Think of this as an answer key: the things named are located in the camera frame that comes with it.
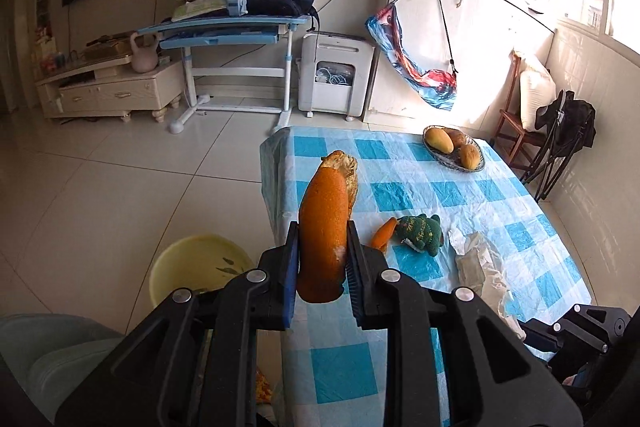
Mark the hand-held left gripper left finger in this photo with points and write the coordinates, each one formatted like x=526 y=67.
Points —
x=289 y=277

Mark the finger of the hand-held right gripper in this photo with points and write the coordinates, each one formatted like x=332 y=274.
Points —
x=540 y=334
x=600 y=314

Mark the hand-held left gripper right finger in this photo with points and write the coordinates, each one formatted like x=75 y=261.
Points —
x=356 y=287

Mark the small orange carrot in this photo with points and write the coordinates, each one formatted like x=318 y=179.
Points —
x=382 y=234

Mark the green plush toy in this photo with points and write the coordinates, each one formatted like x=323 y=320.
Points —
x=417 y=232

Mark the white plastic bag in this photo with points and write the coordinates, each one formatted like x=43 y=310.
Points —
x=472 y=267

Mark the yellow plastic basin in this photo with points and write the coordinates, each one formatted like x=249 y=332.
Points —
x=190 y=257

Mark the blue checked tablecloth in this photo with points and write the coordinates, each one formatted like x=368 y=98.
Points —
x=450 y=207

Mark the wicker fruit basket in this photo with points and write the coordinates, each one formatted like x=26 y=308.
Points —
x=450 y=160

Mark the speckled yellow mango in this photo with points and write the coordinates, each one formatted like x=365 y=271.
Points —
x=469 y=156

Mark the brown round fruit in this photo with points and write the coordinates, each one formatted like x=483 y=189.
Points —
x=457 y=138

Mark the black folding chair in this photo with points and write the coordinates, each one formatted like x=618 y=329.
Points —
x=570 y=122

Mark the wooden chair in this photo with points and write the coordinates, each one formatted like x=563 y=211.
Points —
x=510 y=127

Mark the colourful printed hanging bag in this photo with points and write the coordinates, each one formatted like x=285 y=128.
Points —
x=420 y=77

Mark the white air purifier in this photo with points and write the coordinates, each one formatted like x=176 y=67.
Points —
x=335 y=52

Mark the white pillow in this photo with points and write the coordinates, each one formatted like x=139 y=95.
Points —
x=535 y=87

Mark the pale blue cloth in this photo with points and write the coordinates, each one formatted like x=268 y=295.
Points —
x=50 y=357

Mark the blue white study desk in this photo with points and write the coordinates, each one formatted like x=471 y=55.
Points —
x=220 y=29

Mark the cream television cabinet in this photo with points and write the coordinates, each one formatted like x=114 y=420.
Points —
x=100 y=94

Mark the pink kettlebell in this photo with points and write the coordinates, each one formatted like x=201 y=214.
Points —
x=145 y=57

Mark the small blue pack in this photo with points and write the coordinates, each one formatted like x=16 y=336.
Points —
x=237 y=6

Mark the white cabinet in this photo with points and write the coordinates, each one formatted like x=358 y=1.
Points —
x=480 y=32

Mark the open green book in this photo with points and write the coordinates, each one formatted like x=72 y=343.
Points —
x=200 y=7

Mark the brown tray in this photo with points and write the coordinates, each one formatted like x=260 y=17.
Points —
x=107 y=49

